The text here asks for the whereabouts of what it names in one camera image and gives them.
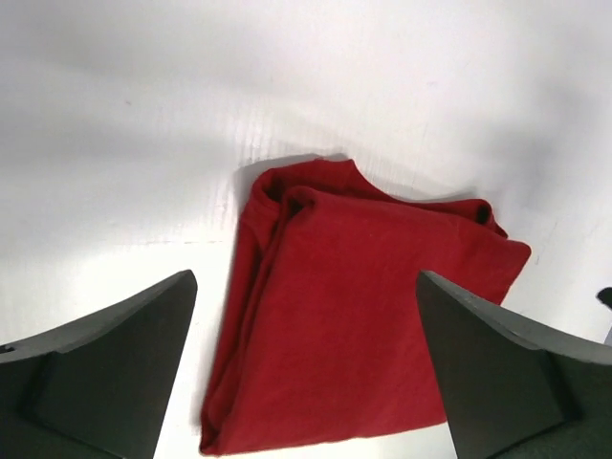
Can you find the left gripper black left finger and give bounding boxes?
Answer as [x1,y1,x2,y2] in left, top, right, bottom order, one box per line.
[1,271,197,458]

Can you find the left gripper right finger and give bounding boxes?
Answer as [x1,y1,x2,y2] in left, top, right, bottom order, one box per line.
[416,272,611,458]

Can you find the dark red t shirt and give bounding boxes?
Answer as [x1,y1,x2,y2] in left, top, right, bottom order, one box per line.
[200,159,531,455]

